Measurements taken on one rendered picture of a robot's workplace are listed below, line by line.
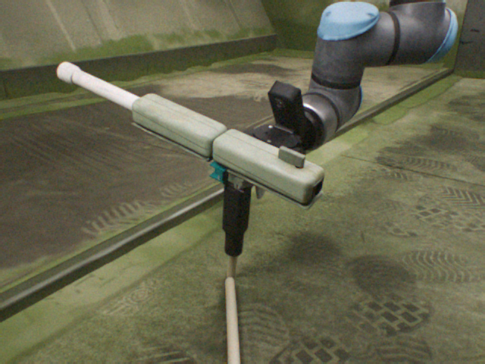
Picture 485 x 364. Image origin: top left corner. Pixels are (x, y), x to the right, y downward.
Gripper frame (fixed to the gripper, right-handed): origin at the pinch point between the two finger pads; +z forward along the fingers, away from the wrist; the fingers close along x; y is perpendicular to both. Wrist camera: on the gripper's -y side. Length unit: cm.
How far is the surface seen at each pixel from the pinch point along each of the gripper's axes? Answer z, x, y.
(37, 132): -23, 87, 41
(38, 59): -54, 128, 40
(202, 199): -15.9, 17.9, 25.3
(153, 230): -1.6, 18.3, 23.5
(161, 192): -13.2, 27.2, 26.3
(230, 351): 13.6, -10.3, 16.0
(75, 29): -77, 134, 36
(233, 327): 10.2, -8.3, 16.8
